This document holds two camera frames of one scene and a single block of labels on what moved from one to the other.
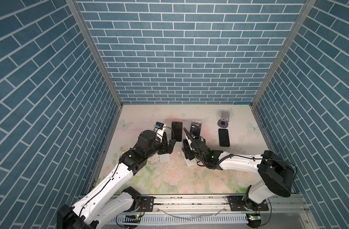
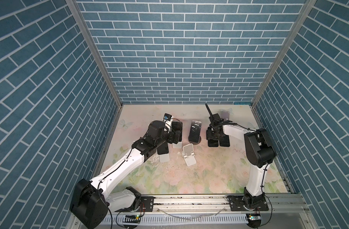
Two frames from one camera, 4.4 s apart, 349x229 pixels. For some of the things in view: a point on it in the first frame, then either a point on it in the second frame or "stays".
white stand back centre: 178,145 stays
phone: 224,137 stays
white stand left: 164,158 stays
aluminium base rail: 279,211 stays
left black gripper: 170,146 -> 170,140
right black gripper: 187,152 -> 208,135
